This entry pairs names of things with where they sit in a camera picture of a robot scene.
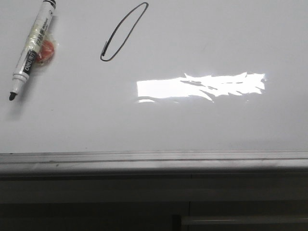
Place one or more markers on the red round magnet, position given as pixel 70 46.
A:
pixel 46 52

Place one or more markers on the black white whiteboard marker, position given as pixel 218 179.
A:
pixel 32 47

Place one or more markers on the white whiteboard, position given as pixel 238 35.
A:
pixel 157 86

